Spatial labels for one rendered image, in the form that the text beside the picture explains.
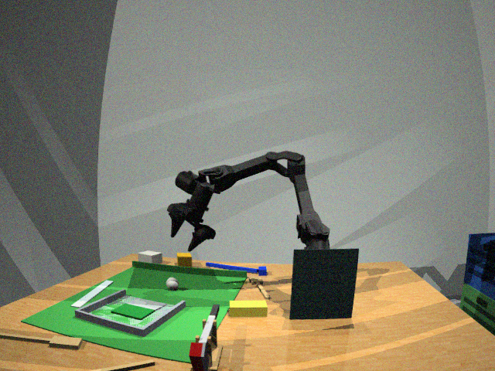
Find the green flat mat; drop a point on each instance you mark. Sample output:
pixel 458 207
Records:
pixel 171 340

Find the blue putter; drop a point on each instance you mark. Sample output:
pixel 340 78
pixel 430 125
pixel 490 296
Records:
pixel 262 271

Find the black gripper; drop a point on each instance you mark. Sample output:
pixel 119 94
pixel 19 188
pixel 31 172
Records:
pixel 202 232

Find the red putter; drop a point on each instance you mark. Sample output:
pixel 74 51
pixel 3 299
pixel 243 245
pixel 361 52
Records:
pixel 198 350

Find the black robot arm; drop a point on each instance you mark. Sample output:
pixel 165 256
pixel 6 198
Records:
pixel 312 232

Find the white block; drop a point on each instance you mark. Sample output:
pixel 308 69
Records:
pixel 150 257

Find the white flat bar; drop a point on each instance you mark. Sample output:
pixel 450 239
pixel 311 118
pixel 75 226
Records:
pixel 92 294

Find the white golf ball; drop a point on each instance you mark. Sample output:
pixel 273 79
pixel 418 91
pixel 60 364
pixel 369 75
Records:
pixel 172 283

